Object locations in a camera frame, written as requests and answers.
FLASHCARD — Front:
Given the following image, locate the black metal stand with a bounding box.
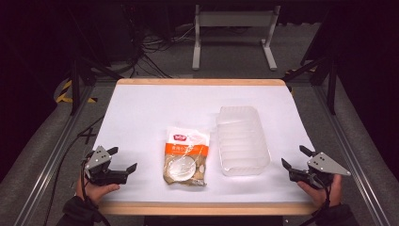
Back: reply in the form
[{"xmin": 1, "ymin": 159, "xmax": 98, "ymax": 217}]
[
  {"xmin": 69, "ymin": 56, "xmax": 124, "ymax": 116},
  {"xmin": 281, "ymin": 56, "xmax": 339, "ymax": 116}
]

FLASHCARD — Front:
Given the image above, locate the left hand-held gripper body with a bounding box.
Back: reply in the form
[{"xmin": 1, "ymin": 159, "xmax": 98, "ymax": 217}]
[{"xmin": 83, "ymin": 145, "xmax": 130, "ymax": 186}]

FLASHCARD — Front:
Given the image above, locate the clear plastic container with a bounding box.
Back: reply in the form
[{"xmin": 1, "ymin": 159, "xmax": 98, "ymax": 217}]
[{"xmin": 215, "ymin": 105, "xmax": 272, "ymax": 177}]

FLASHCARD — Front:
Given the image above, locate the person's left hand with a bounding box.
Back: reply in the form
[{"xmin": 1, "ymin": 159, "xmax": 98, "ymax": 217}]
[{"xmin": 74, "ymin": 180, "xmax": 121, "ymax": 206}]

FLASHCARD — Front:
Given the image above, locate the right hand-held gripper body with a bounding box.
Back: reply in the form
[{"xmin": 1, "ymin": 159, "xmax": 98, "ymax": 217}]
[{"xmin": 288, "ymin": 152, "xmax": 352, "ymax": 190}]

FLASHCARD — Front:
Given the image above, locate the right hand-held gripper cable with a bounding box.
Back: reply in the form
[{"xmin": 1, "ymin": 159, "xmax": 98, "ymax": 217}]
[{"xmin": 299, "ymin": 173, "xmax": 334, "ymax": 226}]

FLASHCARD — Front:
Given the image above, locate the yellow and black hazard tape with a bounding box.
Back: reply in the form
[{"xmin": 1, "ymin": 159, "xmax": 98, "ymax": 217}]
[{"xmin": 55, "ymin": 79, "xmax": 98, "ymax": 105}]

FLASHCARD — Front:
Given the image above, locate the aluminium rail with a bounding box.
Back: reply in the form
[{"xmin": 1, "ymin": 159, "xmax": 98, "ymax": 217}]
[
  {"xmin": 313, "ymin": 85, "xmax": 393, "ymax": 226},
  {"xmin": 12, "ymin": 85, "xmax": 95, "ymax": 226}
]

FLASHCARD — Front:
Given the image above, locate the black tape cross mark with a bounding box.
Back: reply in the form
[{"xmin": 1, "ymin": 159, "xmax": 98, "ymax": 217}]
[{"xmin": 77, "ymin": 126, "xmax": 99, "ymax": 146}]

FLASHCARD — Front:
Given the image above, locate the white metal stand frame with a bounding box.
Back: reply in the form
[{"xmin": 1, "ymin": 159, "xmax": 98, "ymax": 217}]
[{"xmin": 191, "ymin": 4, "xmax": 281, "ymax": 72}]

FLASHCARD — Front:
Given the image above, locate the orange and white food packet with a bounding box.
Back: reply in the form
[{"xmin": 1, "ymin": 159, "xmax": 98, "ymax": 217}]
[{"xmin": 162, "ymin": 125, "xmax": 211, "ymax": 187}]

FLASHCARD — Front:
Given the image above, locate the white table cover sheet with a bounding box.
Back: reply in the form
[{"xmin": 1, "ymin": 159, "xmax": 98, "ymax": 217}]
[{"xmin": 92, "ymin": 84, "xmax": 315, "ymax": 203}]

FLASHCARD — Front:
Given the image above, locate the black floor cable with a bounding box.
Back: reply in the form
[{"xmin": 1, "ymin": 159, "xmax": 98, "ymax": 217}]
[{"xmin": 42, "ymin": 116, "xmax": 105, "ymax": 226}]

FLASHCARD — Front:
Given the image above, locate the bundle of floor cables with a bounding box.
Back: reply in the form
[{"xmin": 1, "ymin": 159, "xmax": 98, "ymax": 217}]
[{"xmin": 123, "ymin": 23, "xmax": 197, "ymax": 79}]

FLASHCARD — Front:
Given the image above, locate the person's right hand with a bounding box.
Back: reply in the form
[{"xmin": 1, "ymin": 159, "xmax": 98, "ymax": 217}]
[{"xmin": 296, "ymin": 173, "xmax": 343, "ymax": 208}]

